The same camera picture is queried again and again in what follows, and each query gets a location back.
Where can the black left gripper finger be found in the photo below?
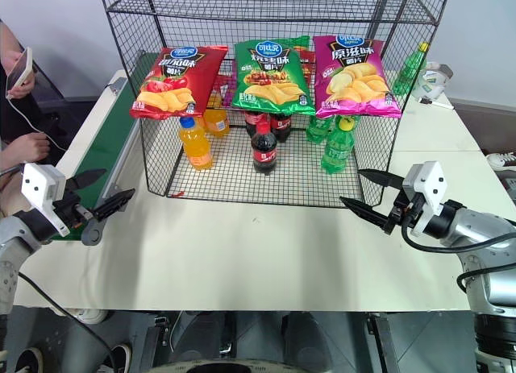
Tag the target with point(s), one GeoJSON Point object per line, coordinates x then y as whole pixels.
{"type": "Point", "coordinates": [90, 176]}
{"type": "Point", "coordinates": [115, 203]}

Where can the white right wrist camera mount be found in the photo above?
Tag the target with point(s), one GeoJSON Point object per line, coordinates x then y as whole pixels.
{"type": "Point", "coordinates": [429, 183]}

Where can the black shoe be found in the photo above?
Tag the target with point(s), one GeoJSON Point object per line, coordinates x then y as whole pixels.
{"type": "Point", "coordinates": [28, 361]}
{"type": "Point", "coordinates": [121, 359]}

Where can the white sneaker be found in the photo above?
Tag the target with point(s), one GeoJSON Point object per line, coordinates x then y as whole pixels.
{"type": "Point", "coordinates": [504, 159]}
{"type": "Point", "coordinates": [90, 316]}

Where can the person's left forearm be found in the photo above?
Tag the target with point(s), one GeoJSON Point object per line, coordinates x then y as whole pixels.
{"type": "Point", "coordinates": [8, 42]}

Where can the person's right hand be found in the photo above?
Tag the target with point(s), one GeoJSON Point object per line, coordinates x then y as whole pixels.
{"type": "Point", "coordinates": [26, 147]}

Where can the person's left hand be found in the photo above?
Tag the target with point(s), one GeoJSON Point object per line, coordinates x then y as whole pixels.
{"type": "Point", "coordinates": [22, 87]}

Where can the green soda bottle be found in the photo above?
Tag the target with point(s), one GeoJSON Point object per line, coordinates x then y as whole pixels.
{"type": "Point", "coordinates": [409, 71]}
{"type": "Point", "coordinates": [317, 127]}
{"type": "Point", "coordinates": [338, 151]}

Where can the small red scrap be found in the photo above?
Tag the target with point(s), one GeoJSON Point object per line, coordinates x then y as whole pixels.
{"type": "Point", "coordinates": [176, 194]}

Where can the purple original chip bag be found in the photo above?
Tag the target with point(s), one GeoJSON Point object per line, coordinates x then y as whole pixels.
{"type": "Point", "coordinates": [354, 79]}

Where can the white marker pen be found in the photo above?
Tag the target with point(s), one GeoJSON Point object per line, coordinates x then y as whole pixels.
{"type": "Point", "coordinates": [437, 103]}

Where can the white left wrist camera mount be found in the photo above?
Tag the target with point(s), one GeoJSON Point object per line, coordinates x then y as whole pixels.
{"type": "Point", "coordinates": [38, 187]}

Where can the red tomato chip bag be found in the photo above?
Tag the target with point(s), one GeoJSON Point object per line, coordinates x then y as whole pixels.
{"type": "Point", "coordinates": [177, 83]}

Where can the green conveyor belt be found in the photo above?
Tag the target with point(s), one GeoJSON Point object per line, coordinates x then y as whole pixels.
{"type": "Point", "coordinates": [109, 139]}

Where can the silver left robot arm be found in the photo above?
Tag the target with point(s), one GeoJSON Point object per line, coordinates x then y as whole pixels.
{"type": "Point", "coordinates": [10, 232]}

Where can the white smartphone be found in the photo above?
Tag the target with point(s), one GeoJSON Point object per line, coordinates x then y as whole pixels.
{"type": "Point", "coordinates": [18, 73]}

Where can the orange soda bottle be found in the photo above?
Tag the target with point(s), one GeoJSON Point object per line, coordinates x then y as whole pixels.
{"type": "Point", "coordinates": [217, 123]}
{"type": "Point", "coordinates": [196, 147]}

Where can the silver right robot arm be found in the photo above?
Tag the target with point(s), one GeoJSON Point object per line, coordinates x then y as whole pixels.
{"type": "Point", "coordinates": [471, 228]}

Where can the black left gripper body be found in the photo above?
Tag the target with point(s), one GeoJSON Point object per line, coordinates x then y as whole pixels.
{"type": "Point", "coordinates": [70, 208]}

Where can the person's bare leg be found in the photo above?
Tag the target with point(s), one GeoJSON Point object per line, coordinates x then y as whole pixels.
{"type": "Point", "coordinates": [12, 196]}

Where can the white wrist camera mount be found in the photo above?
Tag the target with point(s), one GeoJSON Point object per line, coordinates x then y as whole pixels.
{"type": "Point", "coordinates": [429, 183]}
{"type": "Point", "coordinates": [38, 187]}

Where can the pink snack bag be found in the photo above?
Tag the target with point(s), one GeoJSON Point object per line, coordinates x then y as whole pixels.
{"type": "Point", "coordinates": [223, 89]}

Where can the black chair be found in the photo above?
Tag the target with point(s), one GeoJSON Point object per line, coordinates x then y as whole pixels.
{"type": "Point", "coordinates": [60, 115]}

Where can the cola bottle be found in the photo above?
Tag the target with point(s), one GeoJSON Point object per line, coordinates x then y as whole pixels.
{"type": "Point", "coordinates": [255, 121]}
{"type": "Point", "coordinates": [264, 151]}
{"type": "Point", "coordinates": [281, 127]}

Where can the green barbecue chip bag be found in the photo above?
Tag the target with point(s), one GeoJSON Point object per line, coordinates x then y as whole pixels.
{"type": "Point", "coordinates": [270, 79]}

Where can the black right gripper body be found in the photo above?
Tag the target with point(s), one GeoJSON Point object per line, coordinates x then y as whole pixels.
{"type": "Point", "coordinates": [403, 212]}

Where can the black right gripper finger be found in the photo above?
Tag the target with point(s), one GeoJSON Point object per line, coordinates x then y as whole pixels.
{"type": "Point", "coordinates": [383, 178]}
{"type": "Point", "coordinates": [369, 212]}

